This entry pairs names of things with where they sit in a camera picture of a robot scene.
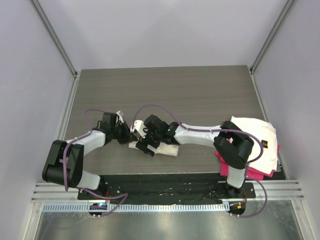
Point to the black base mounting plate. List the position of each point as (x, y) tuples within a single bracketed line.
[(172, 189)]

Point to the white cloth napkin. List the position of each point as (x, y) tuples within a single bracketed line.
[(163, 149)]

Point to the left aluminium frame post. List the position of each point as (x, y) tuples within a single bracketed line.
[(53, 36)]

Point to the right aluminium frame post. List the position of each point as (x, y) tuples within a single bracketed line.
[(284, 13)]

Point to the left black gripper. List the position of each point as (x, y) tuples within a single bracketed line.
[(130, 137)]

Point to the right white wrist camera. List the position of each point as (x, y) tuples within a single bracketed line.
[(138, 127)]

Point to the aluminium frame post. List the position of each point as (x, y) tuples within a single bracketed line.
[(53, 36), (284, 13)]

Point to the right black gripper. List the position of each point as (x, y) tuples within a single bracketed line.
[(143, 146)]

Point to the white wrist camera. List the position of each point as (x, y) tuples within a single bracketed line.
[(138, 127), (120, 119)]

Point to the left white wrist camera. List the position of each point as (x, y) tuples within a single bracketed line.
[(120, 119)]

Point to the white slotted cable duct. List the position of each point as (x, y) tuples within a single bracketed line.
[(97, 207)]

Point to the white folded cloth with logo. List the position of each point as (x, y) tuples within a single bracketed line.
[(266, 134)]

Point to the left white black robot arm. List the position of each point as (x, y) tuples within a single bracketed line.
[(65, 161)]

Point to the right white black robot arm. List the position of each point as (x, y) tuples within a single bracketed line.
[(233, 145)]

